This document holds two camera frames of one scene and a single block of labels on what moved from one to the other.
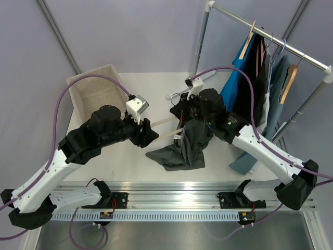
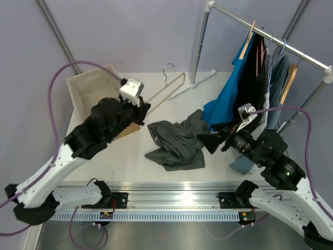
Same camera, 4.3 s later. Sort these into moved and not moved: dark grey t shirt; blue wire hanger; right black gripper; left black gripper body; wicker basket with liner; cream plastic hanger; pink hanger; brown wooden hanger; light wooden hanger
Moved: cream plastic hanger; dark grey t shirt; left black gripper body; right black gripper
Not moved: blue wire hanger; pink hanger; brown wooden hanger; wicker basket with liner; light wooden hanger
